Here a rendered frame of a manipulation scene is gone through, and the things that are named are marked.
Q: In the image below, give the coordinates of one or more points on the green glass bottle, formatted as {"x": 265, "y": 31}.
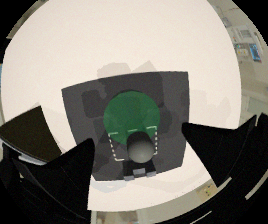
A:
{"x": 131, "y": 118}

